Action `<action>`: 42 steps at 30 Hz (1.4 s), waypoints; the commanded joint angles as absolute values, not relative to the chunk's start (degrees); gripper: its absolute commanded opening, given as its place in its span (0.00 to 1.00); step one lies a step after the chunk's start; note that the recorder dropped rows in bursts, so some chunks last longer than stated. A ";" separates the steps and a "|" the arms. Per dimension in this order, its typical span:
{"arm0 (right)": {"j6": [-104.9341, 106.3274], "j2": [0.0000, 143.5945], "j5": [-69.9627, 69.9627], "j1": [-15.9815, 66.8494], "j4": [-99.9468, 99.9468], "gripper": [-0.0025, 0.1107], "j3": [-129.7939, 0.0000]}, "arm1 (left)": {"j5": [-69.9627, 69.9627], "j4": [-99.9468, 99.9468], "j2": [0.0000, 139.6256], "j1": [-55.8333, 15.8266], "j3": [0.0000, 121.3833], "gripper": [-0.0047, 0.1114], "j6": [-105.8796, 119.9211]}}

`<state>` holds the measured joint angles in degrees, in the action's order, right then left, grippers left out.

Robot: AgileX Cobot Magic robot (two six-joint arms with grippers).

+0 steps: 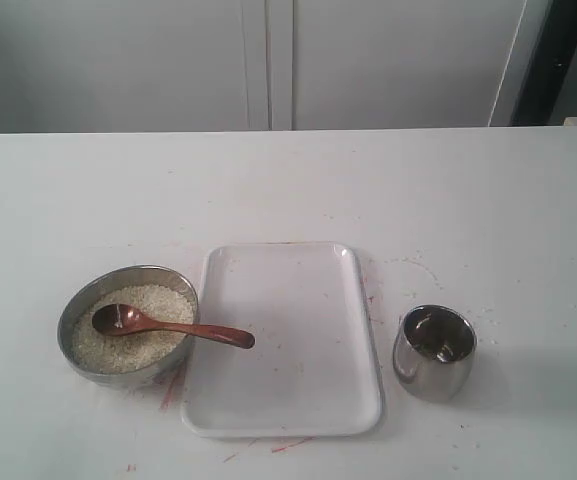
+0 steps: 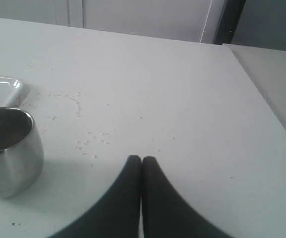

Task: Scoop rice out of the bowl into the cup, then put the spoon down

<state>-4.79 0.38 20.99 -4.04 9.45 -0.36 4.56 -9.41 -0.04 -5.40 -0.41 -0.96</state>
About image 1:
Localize brown wooden spoon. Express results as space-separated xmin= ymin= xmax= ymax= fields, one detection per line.
xmin=92 ymin=304 xmax=256 ymax=350

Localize small steel cup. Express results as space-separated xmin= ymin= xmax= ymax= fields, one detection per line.
xmin=392 ymin=304 xmax=477 ymax=403

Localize steel bowl of rice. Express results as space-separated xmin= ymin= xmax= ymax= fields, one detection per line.
xmin=57 ymin=265 xmax=199 ymax=388

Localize white rectangular tray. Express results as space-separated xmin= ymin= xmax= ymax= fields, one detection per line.
xmin=181 ymin=242 xmax=382 ymax=438

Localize white cabinet doors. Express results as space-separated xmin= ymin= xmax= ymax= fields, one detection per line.
xmin=0 ymin=1 xmax=526 ymax=133

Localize dark vertical post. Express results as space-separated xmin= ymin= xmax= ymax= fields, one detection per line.
xmin=510 ymin=0 xmax=577 ymax=126

